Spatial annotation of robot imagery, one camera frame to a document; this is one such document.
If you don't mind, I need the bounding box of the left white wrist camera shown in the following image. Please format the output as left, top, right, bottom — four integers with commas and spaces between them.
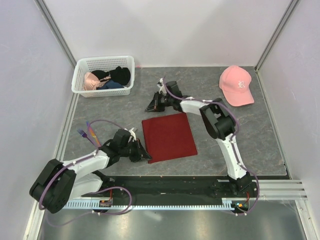
112, 127, 137, 148

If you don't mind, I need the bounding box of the pink cloth in basket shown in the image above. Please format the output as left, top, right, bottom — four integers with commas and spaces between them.
83, 72, 102, 91

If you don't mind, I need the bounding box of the black cloth in basket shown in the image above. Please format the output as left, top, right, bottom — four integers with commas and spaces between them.
91, 66, 131, 86

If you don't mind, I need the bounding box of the right aluminium frame post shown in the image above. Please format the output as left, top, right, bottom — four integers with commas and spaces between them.
254, 0, 301, 73

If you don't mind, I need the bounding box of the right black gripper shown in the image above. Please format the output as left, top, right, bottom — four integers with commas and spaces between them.
145, 91, 174, 112

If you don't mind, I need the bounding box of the light blue cable duct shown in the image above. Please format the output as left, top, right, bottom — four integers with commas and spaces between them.
63, 198, 244, 211

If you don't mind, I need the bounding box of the pink baseball cap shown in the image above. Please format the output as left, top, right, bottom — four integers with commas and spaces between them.
219, 65, 255, 107

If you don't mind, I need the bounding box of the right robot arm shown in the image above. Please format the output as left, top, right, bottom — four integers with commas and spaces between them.
144, 92, 252, 197

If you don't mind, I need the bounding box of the left aluminium frame post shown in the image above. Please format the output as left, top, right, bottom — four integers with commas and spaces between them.
34, 0, 77, 68

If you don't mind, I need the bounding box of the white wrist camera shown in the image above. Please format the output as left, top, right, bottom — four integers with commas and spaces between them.
112, 127, 137, 148
157, 78, 182, 97

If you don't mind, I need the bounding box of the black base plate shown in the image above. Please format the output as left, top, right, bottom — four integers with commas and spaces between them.
85, 176, 258, 205

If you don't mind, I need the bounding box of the aluminium frame post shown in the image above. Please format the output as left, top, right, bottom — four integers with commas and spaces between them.
254, 0, 301, 73
34, 0, 77, 68

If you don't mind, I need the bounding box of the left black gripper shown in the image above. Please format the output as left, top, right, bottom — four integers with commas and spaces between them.
119, 138, 152, 163

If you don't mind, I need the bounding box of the blue cloth in basket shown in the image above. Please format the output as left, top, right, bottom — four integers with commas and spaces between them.
96, 80, 124, 90

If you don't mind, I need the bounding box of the front aluminium rail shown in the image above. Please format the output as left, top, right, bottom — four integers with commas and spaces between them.
34, 178, 307, 200

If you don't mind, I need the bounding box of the white plastic basket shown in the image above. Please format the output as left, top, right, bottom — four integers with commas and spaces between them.
71, 55, 135, 98

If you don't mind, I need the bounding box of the dark red cloth napkin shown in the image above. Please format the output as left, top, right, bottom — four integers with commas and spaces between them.
141, 113, 198, 164

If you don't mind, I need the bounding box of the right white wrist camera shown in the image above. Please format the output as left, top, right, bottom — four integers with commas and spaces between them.
157, 78, 182, 97

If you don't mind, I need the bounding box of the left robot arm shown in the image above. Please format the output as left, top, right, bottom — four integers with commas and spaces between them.
29, 129, 152, 214

